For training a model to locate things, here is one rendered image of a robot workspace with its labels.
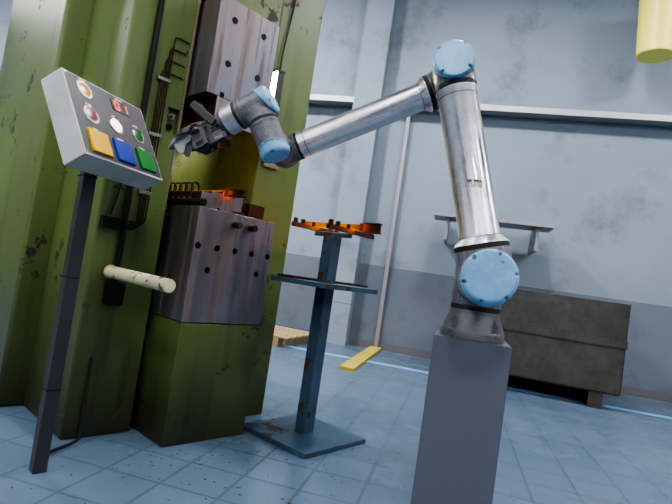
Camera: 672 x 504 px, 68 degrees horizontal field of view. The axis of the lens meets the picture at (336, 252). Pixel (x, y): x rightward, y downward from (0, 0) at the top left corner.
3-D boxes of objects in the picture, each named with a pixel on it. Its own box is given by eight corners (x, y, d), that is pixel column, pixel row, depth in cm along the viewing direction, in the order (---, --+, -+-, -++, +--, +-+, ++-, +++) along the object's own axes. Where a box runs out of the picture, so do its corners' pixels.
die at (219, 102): (253, 134, 213) (257, 112, 214) (213, 119, 199) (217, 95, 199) (200, 141, 242) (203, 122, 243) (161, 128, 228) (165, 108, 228)
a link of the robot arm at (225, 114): (226, 97, 151) (241, 109, 161) (212, 105, 153) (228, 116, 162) (235, 123, 150) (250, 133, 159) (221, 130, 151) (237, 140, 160)
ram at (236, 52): (280, 122, 224) (294, 35, 226) (206, 91, 196) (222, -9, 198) (226, 131, 252) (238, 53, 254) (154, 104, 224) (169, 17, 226)
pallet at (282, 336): (317, 342, 529) (319, 333, 529) (288, 349, 458) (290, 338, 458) (227, 324, 565) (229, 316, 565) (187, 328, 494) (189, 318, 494)
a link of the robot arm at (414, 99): (460, 69, 163) (269, 146, 172) (463, 51, 151) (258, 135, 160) (472, 101, 162) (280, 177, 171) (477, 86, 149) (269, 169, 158)
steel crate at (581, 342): (471, 367, 515) (482, 286, 519) (602, 393, 471) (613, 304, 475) (459, 381, 423) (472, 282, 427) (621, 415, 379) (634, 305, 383)
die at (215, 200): (240, 216, 212) (243, 196, 212) (199, 207, 197) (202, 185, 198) (188, 214, 241) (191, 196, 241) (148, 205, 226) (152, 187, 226)
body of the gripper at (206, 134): (191, 150, 154) (224, 132, 151) (183, 126, 156) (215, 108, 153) (205, 157, 162) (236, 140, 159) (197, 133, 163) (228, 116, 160)
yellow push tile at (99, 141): (114, 156, 148) (107, 134, 149) (94, 149, 140) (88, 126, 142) (109, 159, 148) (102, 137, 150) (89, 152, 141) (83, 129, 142)
